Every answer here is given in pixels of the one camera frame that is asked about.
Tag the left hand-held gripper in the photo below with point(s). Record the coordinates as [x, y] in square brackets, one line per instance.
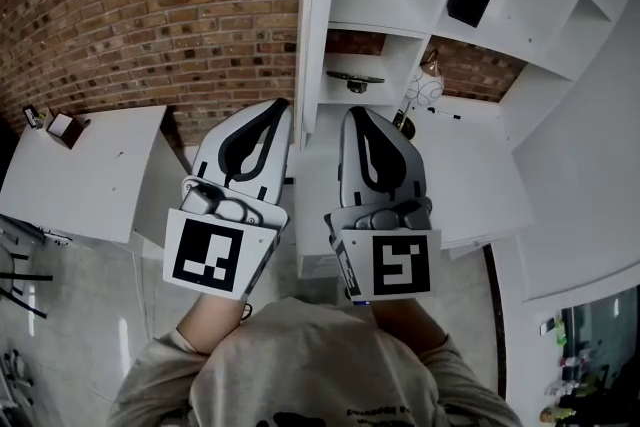
[205, 260]

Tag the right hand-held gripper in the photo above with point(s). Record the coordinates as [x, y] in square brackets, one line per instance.
[400, 265]

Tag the white cabinet door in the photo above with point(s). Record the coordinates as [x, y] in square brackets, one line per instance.
[310, 15]

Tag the person's right forearm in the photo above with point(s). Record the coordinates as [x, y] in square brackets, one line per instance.
[400, 325]

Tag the person's left forearm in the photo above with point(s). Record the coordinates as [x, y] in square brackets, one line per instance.
[210, 325]

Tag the black and white marker pen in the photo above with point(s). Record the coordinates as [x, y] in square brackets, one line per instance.
[445, 114]

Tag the white globe table lamp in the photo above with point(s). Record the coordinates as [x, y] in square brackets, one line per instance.
[425, 85]

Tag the white side table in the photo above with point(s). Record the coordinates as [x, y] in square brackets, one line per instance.
[85, 175]

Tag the brown open box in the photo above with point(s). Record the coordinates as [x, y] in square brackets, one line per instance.
[66, 129]

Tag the black floor strip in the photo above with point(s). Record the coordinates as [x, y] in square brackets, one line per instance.
[497, 315]

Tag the person's grey sweatshirt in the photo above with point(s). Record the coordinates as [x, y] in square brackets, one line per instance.
[310, 365]

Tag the small black and white box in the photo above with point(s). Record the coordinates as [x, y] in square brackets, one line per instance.
[31, 116]

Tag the dark glass display case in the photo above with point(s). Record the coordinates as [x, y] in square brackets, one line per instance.
[595, 355]

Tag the black metal frame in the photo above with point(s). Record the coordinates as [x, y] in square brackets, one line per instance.
[22, 280]

